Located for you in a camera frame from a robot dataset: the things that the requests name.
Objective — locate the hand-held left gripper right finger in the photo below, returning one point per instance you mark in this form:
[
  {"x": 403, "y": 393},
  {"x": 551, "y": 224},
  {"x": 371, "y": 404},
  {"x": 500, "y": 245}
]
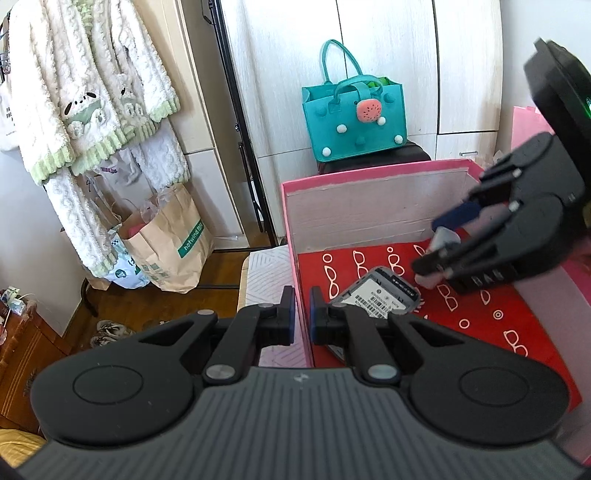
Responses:
[{"x": 316, "y": 314}]

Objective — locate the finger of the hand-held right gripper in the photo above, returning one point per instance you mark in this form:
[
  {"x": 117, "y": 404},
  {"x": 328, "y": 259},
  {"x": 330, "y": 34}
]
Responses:
[
  {"x": 461, "y": 213},
  {"x": 475, "y": 249}
]

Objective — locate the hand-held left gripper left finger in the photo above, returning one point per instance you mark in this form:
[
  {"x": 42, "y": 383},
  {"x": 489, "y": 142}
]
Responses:
[{"x": 290, "y": 310}]

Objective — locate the white charger plug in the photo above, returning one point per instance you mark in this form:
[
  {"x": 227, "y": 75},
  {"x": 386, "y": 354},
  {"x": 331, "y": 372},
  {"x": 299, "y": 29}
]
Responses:
[{"x": 447, "y": 237}]

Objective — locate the grey pocket router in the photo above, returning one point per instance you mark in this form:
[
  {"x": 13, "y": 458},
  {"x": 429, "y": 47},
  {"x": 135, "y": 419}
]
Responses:
[{"x": 369, "y": 295}]

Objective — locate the pink cardboard box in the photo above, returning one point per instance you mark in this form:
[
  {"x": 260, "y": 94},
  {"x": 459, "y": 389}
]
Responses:
[{"x": 360, "y": 207}]

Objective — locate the white striped storage box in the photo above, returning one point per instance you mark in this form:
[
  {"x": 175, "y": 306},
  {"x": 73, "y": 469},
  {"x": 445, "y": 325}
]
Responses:
[{"x": 265, "y": 272}]

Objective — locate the pink non-woven bag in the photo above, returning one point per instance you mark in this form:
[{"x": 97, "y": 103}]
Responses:
[{"x": 526, "y": 131}]

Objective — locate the red glasses-print liner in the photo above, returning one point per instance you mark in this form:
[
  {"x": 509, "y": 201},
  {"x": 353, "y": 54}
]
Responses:
[{"x": 485, "y": 341}]

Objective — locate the brown paper shopping bag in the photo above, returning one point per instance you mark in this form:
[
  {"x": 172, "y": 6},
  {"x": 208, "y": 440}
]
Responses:
[{"x": 175, "y": 244}]

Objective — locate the teal felt handbag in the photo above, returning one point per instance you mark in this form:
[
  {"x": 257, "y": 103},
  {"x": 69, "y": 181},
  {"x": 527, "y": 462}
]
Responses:
[{"x": 355, "y": 124}]

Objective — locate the green and white plastic bag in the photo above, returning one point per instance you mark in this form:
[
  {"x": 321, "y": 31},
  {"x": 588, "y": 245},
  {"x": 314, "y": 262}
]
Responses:
[{"x": 122, "y": 267}]

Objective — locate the grey sneaker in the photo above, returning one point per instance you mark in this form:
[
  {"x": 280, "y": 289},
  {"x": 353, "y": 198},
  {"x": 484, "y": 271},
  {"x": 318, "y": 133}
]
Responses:
[
  {"x": 114, "y": 326},
  {"x": 104, "y": 340}
]

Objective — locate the black clothes rack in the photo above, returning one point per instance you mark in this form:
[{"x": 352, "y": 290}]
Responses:
[{"x": 88, "y": 297}]

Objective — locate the white plastic bag purple print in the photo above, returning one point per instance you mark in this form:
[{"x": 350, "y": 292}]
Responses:
[{"x": 117, "y": 175}]

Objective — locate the light wooden wardrobe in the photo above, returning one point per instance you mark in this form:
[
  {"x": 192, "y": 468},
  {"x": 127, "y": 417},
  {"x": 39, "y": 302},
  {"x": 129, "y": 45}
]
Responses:
[{"x": 286, "y": 69}]

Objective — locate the white fluffy pyjama pants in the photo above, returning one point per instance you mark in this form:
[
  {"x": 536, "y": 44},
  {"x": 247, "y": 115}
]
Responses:
[{"x": 78, "y": 217}]

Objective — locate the black tripod stand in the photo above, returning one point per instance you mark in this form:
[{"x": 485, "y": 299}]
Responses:
[{"x": 229, "y": 69}]

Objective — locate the brown wooden cabinet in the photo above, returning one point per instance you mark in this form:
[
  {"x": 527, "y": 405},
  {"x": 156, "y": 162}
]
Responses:
[{"x": 23, "y": 360}]

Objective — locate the small white green box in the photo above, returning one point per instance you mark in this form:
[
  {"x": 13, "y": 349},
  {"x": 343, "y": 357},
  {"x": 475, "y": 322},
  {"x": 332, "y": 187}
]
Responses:
[{"x": 11, "y": 300}]

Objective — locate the yellow cloth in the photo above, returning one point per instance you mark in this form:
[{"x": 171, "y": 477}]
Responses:
[{"x": 14, "y": 443}]

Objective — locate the white fluffy pyjama jacket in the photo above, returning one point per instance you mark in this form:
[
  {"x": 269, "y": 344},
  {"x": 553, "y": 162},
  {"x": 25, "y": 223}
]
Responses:
[{"x": 69, "y": 69}]

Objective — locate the white canvas tote bag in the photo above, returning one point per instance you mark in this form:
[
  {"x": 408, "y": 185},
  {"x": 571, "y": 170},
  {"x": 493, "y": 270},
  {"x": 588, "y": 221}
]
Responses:
[{"x": 7, "y": 115}]

